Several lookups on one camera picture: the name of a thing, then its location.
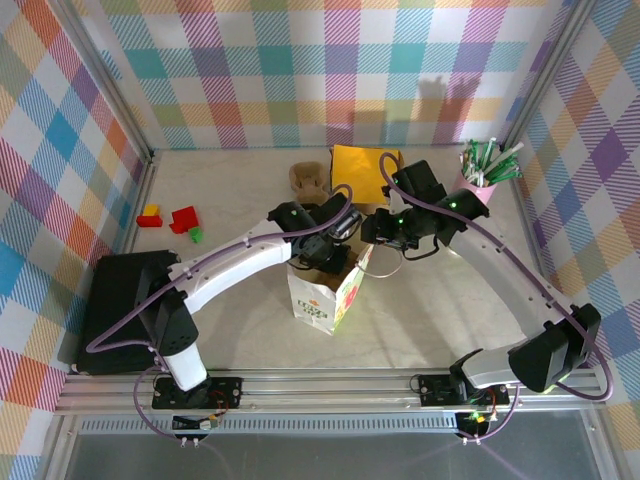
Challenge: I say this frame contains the white LOVE LIFE paper bag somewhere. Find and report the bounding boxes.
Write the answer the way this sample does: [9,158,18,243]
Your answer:
[285,242,404,337]

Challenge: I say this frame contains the pink cylindrical straw holder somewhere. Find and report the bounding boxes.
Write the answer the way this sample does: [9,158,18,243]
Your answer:
[451,169,499,204]

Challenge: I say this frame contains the brown pulp cup carrier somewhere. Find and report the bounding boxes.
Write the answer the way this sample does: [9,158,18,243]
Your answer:
[288,161,332,207]

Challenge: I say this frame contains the large red toy block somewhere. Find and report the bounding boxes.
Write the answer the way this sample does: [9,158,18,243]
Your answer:
[168,205,199,235]

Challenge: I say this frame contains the small circuit board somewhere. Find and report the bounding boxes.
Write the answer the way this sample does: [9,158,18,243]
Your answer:
[454,409,495,434]
[171,412,222,434]

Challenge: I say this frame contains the black hard case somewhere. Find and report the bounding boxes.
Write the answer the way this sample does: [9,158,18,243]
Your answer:
[74,249,182,375]

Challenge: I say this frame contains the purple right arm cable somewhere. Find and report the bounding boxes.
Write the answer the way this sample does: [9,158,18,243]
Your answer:
[380,151,616,444]

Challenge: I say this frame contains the aluminium side rail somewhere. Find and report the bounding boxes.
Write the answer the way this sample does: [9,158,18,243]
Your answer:
[42,149,160,480]
[507,144,626,480]

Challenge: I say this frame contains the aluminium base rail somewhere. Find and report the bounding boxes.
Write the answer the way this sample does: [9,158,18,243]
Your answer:
[54,367,609,417]

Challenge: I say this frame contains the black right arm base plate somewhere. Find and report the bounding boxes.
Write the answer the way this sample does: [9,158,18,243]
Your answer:
[417,372,512,407]

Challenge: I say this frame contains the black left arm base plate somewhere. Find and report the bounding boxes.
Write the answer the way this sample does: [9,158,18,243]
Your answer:
[151,374,245,412]

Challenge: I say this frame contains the grey slotted cable duct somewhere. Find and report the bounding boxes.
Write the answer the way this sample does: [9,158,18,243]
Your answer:
[79,417,461,437]

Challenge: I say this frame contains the aluminium frame post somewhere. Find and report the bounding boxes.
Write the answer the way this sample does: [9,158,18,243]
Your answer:
[498,0,597,149]
[49,0,156,164]

